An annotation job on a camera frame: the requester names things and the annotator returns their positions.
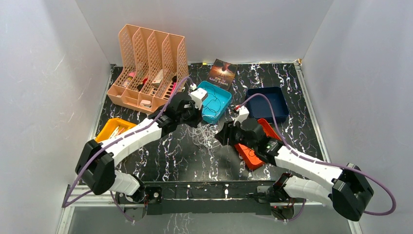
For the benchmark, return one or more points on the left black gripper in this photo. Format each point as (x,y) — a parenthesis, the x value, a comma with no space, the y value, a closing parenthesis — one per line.
(195,113)

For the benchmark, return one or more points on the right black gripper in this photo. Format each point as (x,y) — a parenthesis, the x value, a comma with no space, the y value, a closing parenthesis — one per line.
(227,131)

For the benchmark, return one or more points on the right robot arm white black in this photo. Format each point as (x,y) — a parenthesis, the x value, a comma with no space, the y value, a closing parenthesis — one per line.
(345,190)

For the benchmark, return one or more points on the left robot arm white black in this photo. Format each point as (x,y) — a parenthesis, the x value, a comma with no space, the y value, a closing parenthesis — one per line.
(96,165)

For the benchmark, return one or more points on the pink marker in organizer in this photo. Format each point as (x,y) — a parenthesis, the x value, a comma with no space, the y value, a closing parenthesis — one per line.
(173,89)

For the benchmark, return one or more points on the teal square tray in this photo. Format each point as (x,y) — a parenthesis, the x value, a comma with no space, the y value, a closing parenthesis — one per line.
(216,102)

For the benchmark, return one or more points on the white box in organizer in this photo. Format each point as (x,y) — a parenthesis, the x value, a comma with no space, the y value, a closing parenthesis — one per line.
(158,79)

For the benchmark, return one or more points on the orange square tray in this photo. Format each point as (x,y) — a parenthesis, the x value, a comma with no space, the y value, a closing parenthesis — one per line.
(248,155)

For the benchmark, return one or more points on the navy blue square tray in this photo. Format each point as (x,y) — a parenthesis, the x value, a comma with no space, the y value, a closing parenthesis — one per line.
(258,107)

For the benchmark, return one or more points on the pink plastic file organizer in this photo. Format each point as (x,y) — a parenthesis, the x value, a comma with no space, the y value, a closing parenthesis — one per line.
(146,52)

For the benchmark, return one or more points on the dark book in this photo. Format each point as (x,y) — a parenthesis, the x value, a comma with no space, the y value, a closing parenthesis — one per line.
(222,74)

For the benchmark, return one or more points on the pink bottle in organizer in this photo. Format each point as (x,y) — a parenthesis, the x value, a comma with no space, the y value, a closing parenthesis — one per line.
(128,79)

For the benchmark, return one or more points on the pens in yellow bin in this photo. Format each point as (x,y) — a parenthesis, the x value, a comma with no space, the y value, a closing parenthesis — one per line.
(119,130)

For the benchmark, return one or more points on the yellow small bin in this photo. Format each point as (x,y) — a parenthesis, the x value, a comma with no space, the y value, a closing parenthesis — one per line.
(110,126)

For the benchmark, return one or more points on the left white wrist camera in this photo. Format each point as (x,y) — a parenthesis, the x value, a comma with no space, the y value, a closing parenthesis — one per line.
(198,96)

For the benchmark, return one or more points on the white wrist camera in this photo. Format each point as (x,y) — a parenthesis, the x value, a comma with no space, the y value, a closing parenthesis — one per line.
(243,114)
(198,96)

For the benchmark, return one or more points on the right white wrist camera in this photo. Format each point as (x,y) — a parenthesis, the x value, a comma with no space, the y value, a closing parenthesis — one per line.
(243,114)

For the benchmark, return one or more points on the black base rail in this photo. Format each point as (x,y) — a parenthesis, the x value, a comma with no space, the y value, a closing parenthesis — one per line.
(217,197)

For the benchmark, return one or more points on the aluminium frame rail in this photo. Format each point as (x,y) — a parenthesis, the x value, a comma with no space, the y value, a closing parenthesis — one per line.
(311,125)

